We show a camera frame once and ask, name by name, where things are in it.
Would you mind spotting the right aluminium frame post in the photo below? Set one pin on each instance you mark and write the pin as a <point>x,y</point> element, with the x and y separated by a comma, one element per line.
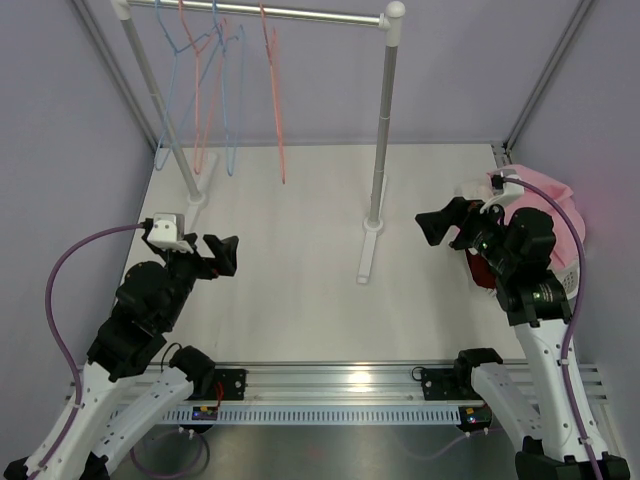
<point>503,150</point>

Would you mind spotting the silver white clothes rack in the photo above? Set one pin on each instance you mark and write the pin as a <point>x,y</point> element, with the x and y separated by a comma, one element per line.
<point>198,180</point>

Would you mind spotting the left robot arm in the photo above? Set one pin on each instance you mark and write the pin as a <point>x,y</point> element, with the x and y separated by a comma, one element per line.
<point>86,441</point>

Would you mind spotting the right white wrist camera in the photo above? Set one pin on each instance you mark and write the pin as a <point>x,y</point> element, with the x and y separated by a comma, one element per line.
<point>505,188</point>

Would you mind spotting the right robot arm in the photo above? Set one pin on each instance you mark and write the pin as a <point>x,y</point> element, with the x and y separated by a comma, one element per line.
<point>557,438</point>

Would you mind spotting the aluminium frame post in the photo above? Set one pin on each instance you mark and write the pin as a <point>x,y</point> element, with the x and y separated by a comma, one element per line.
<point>503,150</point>
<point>96,39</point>

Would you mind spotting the left aluminium frame post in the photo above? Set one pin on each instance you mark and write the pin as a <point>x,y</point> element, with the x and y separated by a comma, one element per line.
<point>96,39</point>

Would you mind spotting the cream white t shirt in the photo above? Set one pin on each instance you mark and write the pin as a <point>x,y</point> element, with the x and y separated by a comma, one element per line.
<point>476,189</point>

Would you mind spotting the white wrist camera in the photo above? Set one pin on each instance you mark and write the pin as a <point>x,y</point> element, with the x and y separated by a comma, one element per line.
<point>505,188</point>
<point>166,232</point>

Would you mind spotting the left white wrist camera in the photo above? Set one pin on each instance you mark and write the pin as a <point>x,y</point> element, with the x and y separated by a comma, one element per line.
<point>166,232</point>

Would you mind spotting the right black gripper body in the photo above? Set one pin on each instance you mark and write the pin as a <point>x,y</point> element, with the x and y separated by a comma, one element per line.
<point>478,228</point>

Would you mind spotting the pink t shirt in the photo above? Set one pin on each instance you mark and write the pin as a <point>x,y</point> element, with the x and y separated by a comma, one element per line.
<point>565,252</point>

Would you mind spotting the white slotted cable duct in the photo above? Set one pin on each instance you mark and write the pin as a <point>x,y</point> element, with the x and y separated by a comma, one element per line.
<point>313,415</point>

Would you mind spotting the aluminium mounting rail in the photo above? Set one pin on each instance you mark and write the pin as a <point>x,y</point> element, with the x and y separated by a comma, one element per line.
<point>358,383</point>

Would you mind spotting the dark red t shirt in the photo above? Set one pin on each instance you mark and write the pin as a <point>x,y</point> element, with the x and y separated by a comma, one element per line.
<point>480,271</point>

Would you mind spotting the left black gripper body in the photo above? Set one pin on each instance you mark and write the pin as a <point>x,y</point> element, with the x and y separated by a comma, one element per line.
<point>211,267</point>

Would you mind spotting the pink hanger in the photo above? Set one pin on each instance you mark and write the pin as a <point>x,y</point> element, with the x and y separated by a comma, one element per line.
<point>209,54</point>
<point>270,39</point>

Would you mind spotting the white plastic basket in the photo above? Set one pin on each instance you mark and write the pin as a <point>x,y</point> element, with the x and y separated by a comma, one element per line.
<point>568,277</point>

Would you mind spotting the light blue hanger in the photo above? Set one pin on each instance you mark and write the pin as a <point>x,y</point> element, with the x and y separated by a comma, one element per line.
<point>172,85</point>
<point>232,46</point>

